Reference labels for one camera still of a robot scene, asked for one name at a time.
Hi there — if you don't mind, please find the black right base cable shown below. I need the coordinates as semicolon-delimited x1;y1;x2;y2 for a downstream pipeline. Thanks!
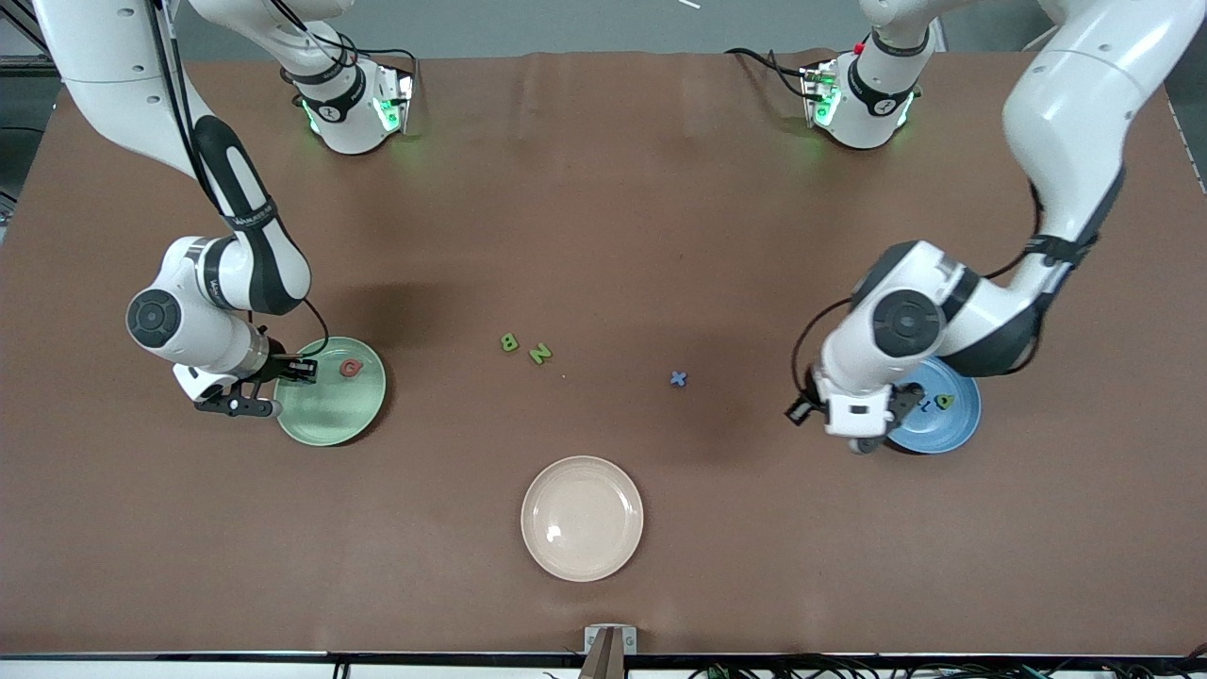
278;0;421;91

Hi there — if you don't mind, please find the aluminium frame profile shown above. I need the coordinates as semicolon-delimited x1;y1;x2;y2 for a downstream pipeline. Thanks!
0;0;58;84

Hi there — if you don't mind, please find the black left base cable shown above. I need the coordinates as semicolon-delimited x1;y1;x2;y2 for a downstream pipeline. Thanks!
724;47;814;100

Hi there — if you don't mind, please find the beige round plate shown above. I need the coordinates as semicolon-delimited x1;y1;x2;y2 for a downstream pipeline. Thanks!
521;455;645;583

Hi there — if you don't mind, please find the green round plate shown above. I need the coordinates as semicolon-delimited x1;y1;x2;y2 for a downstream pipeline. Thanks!
273;337;388;447

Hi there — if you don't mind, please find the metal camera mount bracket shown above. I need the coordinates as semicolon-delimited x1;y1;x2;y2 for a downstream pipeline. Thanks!
577;624;639;679

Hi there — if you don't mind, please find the blue round plate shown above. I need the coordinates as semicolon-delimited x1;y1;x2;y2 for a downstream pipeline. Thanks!
882;356;983;455

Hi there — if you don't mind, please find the brown table mat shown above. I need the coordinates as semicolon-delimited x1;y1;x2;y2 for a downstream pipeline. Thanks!
0;49;1207;656

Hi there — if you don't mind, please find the black base cable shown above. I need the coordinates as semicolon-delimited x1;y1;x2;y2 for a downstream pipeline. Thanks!
278;0;421;91
724;47;814;100

